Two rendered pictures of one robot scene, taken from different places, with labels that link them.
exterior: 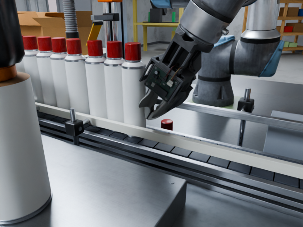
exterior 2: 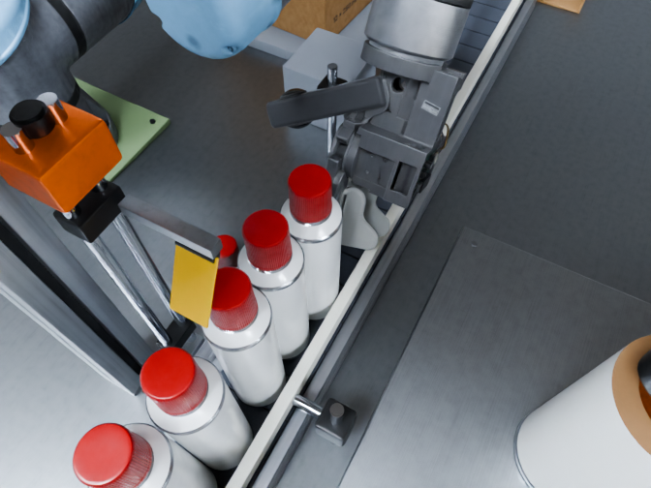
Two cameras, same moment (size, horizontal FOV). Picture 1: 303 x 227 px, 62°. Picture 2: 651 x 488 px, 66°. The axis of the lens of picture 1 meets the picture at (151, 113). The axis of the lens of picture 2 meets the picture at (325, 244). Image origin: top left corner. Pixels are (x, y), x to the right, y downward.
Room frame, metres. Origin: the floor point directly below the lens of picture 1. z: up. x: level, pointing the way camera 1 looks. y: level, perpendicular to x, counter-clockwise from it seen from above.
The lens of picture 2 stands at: (0.52, 0.27, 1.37)
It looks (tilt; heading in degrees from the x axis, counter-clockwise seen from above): 58 degrees down; 270
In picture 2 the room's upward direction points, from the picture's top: straight up
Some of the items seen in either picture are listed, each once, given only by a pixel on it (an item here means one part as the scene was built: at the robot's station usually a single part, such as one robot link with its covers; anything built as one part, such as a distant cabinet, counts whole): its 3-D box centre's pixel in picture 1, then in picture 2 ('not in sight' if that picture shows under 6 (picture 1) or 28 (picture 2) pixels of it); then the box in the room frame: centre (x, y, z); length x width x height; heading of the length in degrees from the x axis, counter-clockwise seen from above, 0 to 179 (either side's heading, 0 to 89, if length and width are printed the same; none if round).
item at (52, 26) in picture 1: (68, 33); not in sight; (2.41, 0.76, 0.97); 0.51 x 0.42 x 0.37; 156
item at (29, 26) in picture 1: (43, 31); not in sight; (2.63, 1.08, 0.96); 0.53 x 0.45 x 0.37; 152
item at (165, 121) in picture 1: (166, 126); (225, 252); (0.64, -0.04, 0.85); 0.03 x 0.03 x 0.03
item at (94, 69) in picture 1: (98, 84); (246, 344); (0.58, 0.13, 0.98); 0.05 x 0.05 x 0.20
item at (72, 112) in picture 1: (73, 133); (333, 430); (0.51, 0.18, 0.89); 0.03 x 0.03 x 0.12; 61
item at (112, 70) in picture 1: (116, 87); (277, 292); (0.56, 0.08, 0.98); 0.05 x 0.05 x 0.20
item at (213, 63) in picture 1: (217, 55); (2, 44); (0.89, -0.23, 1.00); 0.13 x 0.12 x 0.14; 62
